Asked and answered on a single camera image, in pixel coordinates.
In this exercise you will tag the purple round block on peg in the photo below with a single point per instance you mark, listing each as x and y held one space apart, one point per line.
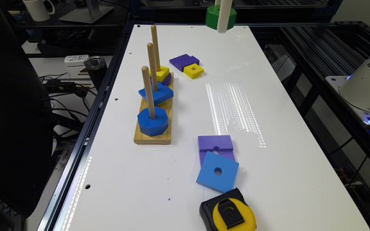
167 80

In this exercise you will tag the purple block at rear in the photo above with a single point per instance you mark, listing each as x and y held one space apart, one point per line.
180 62

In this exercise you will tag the blue octagonal block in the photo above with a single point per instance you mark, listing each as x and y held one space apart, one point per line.
153 127

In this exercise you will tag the rear wooden peg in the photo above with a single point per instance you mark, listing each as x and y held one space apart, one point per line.
156 47

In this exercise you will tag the wooden peg base board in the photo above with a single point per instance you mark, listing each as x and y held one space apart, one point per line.
165 138

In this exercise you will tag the purple square block front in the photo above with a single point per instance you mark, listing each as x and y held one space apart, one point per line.
222 144

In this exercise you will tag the blue square block on peg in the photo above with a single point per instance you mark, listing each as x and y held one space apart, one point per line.
163 94

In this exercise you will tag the black tumbler cup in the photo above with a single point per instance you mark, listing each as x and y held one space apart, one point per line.
96 67

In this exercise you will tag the yellow square block loose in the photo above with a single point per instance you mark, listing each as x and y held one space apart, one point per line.
193 70

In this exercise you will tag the green octagonal block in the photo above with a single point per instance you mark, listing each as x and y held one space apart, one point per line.
212 17

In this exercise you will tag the yellow square block on peg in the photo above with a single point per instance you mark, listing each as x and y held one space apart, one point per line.
162 74

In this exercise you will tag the front wooden peg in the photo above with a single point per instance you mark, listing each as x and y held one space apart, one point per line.
148 90

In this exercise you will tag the white mug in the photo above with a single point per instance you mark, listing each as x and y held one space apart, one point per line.
38 11

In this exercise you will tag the white remote label device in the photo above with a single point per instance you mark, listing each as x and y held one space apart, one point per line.
73 61

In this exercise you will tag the light blue square block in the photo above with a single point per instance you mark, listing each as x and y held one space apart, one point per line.
218 173

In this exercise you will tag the grey monitor stand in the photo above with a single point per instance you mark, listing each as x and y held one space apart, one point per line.
88 15

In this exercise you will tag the yellow black tape measure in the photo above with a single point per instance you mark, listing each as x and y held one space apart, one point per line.
227 212

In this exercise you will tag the black office chair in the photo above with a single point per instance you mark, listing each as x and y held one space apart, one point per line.
26 131

